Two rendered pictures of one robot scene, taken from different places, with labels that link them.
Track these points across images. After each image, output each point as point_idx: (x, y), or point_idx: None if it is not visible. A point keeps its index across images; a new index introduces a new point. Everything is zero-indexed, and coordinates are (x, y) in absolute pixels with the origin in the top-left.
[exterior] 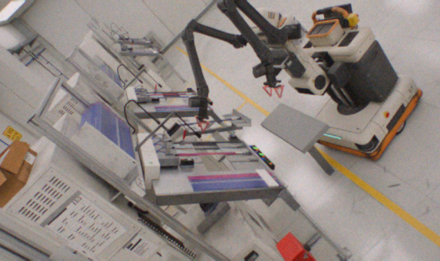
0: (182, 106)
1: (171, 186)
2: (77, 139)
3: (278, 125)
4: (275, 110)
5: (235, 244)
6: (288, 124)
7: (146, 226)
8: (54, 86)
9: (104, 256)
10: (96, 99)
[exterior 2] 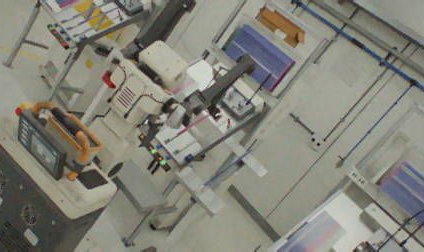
0: (307, 246)
1: (200, 70)
2: (246, 19)
3: (141, 179)
4: (148, 202)
5: None
6: (128, 169)
7: None
8: (299, 22)
9: None
10: (298, 66)
